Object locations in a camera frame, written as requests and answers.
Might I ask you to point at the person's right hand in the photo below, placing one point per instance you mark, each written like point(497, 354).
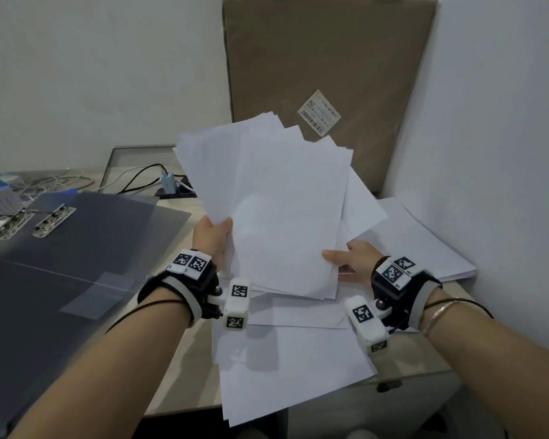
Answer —
point(359, 262)

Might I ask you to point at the person's right thumb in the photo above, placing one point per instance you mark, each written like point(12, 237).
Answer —
point(335, 256)

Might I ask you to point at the person's left hand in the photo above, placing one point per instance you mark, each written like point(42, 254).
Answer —
point(209, 240)

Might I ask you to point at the black left wrist camera rig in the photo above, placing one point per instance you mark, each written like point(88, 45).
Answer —
point(201, 283)

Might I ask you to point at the white paper bundle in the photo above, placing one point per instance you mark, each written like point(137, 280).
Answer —
point(279, 201)

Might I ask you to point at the white barcode label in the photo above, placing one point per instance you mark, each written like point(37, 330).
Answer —
point(319, 111)

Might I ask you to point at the black wrist camera rig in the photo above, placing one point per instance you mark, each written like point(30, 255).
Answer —
point(393, 288)
point(201, 283)

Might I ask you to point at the black right wrist camera rig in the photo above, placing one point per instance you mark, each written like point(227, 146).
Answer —
point(393, 288)

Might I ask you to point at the black flat base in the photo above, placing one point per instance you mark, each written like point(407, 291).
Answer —
point(183, 193)

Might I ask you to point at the person's left forearm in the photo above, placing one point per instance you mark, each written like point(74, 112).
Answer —
point(119, 374)

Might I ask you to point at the person's left thumb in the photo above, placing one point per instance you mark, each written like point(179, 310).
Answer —
point(222, 227)

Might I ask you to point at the black wrist band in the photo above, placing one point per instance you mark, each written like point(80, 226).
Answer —
point(478, 307)

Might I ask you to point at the pile of white paper sheets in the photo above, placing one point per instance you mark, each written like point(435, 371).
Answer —
point(302, 370)

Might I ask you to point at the brown cardboard package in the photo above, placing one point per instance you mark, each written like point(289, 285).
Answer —
point(320, 54)

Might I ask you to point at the person's right forearm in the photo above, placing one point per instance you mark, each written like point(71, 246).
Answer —
point(494, 370)

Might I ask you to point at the metal folder clip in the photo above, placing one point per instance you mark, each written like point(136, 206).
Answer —
point(14, 223)
point(52, 220)

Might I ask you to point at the grey open folder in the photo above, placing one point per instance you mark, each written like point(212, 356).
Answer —
point(50, 269)

